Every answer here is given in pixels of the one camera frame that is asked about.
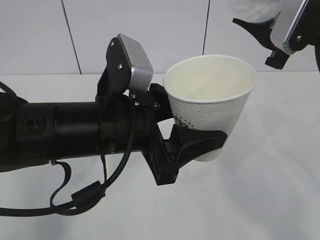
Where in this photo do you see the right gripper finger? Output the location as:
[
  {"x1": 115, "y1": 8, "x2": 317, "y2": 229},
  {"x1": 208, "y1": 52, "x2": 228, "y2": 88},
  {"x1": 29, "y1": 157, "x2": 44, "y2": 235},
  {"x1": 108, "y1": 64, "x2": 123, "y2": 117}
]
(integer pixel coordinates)
[{"x1": 232, "y1": 18, "x2": 276, "y2": 50}]

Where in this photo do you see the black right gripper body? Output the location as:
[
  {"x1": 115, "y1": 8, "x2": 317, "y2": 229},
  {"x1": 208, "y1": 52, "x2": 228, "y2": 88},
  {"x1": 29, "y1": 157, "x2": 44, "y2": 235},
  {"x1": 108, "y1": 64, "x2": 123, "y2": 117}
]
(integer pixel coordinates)
[{"x1": 265, "y1": 14, "x2": 320, "y2": 70}]

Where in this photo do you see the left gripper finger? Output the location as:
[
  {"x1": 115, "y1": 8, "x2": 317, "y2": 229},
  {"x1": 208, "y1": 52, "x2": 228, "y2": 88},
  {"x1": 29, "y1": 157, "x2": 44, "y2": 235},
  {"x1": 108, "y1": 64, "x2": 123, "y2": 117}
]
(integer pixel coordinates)
[
  {"x1": 164, "y1": 124, "x2": 228, "y2": 169},
  {"x1": 149, "y1": 83, "x2": 173, "y2": 123}
]

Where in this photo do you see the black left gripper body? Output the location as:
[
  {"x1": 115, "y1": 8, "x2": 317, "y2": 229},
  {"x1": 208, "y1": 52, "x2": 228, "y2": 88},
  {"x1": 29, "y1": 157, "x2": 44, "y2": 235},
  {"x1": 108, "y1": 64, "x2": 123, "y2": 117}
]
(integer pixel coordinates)
[{"x1": 124, "y1": 90, "x2": 179, "y2": 186}]

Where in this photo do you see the clear plastic water bottle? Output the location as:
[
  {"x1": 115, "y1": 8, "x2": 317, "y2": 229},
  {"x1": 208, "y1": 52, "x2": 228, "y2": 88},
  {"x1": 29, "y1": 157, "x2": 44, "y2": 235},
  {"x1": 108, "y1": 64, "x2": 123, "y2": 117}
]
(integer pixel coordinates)
[{"x1": 226, "y1": 0, "x2": 305, "y2": 25}]

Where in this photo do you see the white paper cup green logo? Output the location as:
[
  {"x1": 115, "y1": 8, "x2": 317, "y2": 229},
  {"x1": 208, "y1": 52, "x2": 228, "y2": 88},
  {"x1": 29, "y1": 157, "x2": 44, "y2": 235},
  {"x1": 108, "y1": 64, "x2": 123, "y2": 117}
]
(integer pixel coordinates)
[{"x1": 162, "y1": 54, "x2": 259, "y2": 163}]

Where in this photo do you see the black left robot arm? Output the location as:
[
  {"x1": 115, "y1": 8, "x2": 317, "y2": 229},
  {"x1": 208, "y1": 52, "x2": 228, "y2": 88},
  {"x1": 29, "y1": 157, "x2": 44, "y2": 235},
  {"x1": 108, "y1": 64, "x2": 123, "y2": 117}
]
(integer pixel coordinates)
[{"x1": 0, "y1": 83, "x2": 228, "y2": 186}]

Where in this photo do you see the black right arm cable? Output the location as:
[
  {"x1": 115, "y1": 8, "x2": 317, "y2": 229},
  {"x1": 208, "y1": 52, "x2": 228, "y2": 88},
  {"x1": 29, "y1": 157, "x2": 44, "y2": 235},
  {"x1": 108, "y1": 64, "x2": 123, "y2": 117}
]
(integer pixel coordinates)
[{"x1": 314, "y1": 43, "x2": 320, "y2": 75}]

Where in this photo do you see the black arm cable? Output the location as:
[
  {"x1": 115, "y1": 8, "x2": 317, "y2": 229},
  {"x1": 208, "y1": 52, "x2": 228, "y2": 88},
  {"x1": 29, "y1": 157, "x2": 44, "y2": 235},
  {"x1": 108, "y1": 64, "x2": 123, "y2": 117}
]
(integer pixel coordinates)
[
  {"x1": 0, "y1": 79, "x2": 133, "y2": 217},
  {"x1": 314, "y1": 43, "x2": 320, "y2": 75}
]

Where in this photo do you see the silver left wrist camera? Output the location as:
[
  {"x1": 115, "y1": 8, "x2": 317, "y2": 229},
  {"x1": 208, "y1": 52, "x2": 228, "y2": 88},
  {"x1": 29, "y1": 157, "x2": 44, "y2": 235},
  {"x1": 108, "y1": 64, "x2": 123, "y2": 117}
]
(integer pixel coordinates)
[{"x1": 94, "y1": 33, "x2": 154, "y2": 98}]

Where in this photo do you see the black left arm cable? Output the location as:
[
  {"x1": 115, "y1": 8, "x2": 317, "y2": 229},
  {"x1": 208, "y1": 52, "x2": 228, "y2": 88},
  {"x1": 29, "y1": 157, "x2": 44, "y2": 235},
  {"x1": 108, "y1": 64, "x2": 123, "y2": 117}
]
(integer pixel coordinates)
[{"x1": 0, "y1": 79, "x2": 133, "y2": 217}]

